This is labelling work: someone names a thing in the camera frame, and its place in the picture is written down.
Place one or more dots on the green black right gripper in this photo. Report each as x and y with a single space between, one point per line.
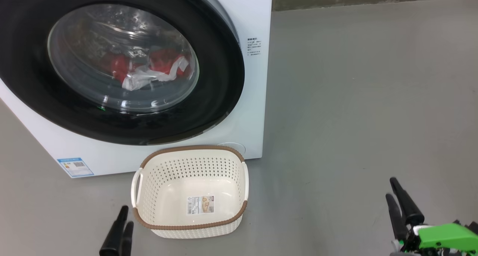
444 235

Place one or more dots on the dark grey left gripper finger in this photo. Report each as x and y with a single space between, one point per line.
127 241
114 237

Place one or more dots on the red and white garment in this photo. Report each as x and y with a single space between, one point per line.
164 61

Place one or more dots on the black round glass washer door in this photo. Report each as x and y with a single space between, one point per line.
216 80

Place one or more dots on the printed product label sticker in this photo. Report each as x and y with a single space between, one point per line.
201 204

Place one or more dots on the cream perforated basket brown rim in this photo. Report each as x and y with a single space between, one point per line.
190 181

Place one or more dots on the white front-load washing machine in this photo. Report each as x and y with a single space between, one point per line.
257 99

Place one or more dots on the blue energy label sticker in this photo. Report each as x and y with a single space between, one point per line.
75 167

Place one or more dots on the round white filter cover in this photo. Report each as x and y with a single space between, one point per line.
239 147

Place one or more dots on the black printed text label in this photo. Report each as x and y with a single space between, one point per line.
253 46

